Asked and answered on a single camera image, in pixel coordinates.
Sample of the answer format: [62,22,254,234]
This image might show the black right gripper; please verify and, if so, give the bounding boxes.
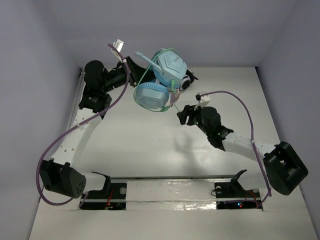
[177,102,211,137]

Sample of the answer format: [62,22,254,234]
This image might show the light blue headphones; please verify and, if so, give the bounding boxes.
[133,48,187,113]

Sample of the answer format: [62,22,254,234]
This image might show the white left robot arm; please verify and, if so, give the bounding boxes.
[36,56,145,201]

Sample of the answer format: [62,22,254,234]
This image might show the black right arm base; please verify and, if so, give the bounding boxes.
[210,169,262,210]

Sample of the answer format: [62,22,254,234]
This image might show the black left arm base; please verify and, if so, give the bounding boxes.
[79,182,127,211]

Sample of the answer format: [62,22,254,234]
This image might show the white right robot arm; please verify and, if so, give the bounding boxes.
[176,105,309,196]

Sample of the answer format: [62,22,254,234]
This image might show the black and white headphones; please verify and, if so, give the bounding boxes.
[179,69,199,91]

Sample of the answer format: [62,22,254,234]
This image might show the silver tape strip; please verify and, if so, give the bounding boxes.
[125,180,217,211]

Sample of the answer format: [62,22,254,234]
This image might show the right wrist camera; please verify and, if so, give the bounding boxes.
[195,91,210,109]

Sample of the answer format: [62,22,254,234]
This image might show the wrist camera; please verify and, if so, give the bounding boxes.
[195,91,210,109]
[111,39,124,61]

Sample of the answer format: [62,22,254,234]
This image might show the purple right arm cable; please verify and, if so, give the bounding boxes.
[204,90,273,209]

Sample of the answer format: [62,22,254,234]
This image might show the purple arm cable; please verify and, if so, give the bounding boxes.
[204,90,273,209]
[35,43,131,206]

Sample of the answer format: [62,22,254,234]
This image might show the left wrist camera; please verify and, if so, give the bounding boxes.
[111,39,124,61]

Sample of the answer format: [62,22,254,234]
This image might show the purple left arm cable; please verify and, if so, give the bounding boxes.
[35,43,131,206]

